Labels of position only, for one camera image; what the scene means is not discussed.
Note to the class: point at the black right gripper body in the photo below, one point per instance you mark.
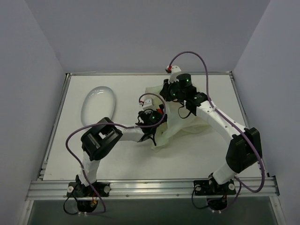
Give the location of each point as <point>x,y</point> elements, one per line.
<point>164,91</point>

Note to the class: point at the pale green plastic bag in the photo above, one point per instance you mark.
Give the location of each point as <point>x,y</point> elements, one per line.
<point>179,123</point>

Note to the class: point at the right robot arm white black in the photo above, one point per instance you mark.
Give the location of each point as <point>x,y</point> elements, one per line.
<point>184,104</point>

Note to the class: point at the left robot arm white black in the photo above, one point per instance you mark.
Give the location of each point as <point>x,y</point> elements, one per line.
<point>98,141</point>

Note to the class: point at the white oval ceramic plate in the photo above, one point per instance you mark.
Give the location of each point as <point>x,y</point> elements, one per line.
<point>99,103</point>

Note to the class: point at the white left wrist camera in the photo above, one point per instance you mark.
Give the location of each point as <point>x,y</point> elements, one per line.
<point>148,104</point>

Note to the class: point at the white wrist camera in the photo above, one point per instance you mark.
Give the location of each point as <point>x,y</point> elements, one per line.
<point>173,71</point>
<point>148,104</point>

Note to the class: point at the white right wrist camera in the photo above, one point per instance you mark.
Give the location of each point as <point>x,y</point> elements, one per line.
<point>173,71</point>

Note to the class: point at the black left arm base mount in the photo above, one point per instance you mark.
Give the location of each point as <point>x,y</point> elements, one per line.
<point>87,201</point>

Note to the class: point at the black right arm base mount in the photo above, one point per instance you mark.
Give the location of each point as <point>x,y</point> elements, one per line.
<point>216,195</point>

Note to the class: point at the aluminium front rail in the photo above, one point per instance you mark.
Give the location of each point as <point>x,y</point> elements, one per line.
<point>143,189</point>

